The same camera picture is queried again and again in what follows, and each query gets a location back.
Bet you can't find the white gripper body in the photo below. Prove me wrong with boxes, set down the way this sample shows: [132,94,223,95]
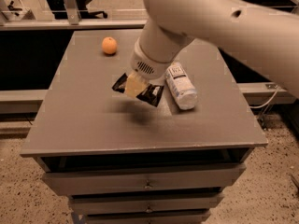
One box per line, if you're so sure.
[130,39,172,80]

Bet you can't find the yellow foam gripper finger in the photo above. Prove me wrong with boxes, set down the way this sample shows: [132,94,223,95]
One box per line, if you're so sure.
[124,72,149,98]

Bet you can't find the black rxbar chocolate wrapper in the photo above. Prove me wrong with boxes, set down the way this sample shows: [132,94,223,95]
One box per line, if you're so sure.
[112,72,164,107]

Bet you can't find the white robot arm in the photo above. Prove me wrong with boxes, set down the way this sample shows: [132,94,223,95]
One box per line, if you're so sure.
[130,0,299,97]

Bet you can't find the clear plastic water bottle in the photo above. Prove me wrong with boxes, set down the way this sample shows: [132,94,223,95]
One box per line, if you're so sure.
[165,63,198,110]

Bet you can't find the orange fruit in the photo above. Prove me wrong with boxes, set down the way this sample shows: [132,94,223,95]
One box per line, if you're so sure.
[102,37,118,55]

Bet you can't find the grey drawer cabinet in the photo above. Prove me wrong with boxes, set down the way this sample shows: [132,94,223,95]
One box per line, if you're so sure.
[21,30,267,224]

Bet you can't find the metal railing frame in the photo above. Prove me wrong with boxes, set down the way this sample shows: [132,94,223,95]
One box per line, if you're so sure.
[0,0,299,32]

